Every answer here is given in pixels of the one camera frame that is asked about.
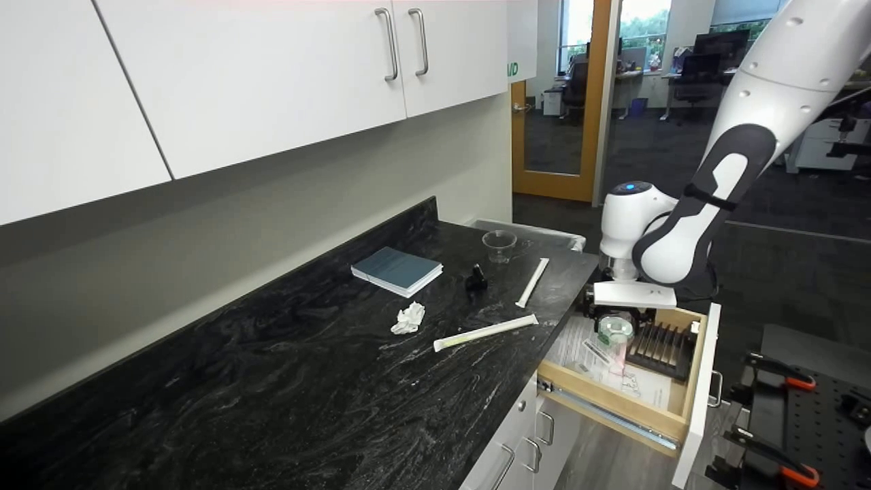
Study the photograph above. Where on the clear bag with papers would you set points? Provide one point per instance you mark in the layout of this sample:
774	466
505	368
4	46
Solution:
634	385

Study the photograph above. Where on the white-fronted wooden drawer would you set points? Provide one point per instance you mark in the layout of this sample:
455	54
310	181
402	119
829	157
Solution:
617	412

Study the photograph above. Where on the orange black bar clamp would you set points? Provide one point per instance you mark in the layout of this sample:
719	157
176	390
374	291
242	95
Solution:
764	458
770	368

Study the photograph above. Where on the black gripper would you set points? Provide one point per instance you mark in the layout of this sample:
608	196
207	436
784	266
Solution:
647	315

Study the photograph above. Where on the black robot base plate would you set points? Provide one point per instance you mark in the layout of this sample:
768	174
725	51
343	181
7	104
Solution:
817	348

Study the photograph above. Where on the wooden door frame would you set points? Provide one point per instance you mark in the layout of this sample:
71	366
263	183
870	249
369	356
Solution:
593	99

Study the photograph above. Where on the small clear glass bowl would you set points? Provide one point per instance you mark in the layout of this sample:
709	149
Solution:
500	243

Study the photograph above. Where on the office desk with monitors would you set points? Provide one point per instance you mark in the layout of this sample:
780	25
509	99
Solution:
717	44

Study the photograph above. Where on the white wall cabinet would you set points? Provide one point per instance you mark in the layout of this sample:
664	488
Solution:
253	83

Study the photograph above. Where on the crumpled white paper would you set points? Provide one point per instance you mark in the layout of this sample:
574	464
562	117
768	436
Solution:
408	318

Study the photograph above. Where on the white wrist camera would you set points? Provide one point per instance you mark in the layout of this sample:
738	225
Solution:
634	294

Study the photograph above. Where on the black pegboard plate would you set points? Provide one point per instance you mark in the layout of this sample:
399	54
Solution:
821	426

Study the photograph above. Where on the black bike light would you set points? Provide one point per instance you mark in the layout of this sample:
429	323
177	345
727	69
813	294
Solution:
476	283

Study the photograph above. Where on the green white sticker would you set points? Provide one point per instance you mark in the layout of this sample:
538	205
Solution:
512	69

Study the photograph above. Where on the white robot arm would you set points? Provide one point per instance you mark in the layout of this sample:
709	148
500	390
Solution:
770	99

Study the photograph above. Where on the black slotted knife organizer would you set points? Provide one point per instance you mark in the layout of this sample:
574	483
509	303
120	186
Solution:
661	348

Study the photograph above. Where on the short white wrapped stick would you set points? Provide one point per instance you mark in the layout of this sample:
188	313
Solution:
532	283

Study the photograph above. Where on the blue book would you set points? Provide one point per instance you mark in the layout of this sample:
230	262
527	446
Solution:
396	266

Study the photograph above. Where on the long white wrapped stick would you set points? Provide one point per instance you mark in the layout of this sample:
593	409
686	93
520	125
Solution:
486	333

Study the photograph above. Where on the green tape roll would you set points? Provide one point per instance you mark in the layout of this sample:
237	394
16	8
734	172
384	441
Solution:
617	330

